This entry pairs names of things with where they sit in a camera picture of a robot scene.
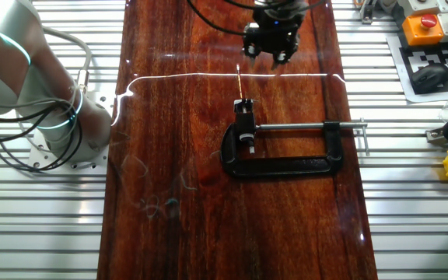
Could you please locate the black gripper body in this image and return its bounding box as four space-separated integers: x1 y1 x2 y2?
243 8 306 54

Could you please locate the glossy wood grain board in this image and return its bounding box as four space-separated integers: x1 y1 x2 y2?
96 0 379 280

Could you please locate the thin metal pin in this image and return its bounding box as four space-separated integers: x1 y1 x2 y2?
236 64 245 100

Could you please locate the fiducial marker paper sheet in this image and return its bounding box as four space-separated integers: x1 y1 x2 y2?
386 33 448 104

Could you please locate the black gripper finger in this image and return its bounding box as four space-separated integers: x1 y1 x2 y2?
271 40 300 72
243 35 264 60

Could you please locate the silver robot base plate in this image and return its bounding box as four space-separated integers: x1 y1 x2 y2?
28 91 110 171

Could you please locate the black metal C-clamp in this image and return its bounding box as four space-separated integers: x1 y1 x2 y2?
219 117 371 180

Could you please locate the thick black cable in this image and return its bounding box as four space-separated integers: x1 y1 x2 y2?
186 0 248 37

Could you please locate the orange emergency stop box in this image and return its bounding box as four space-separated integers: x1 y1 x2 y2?
401 13 446 47

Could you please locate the black computer mouse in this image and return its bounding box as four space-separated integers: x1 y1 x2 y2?
409 63 448 95

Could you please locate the black pencil sharpener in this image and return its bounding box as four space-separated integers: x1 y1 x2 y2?
233 98 259 156

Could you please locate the grey hose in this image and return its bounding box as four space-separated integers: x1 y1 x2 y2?
39 25 93 94

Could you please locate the silver metal bracket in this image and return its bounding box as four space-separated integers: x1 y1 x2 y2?
359 0 377 25

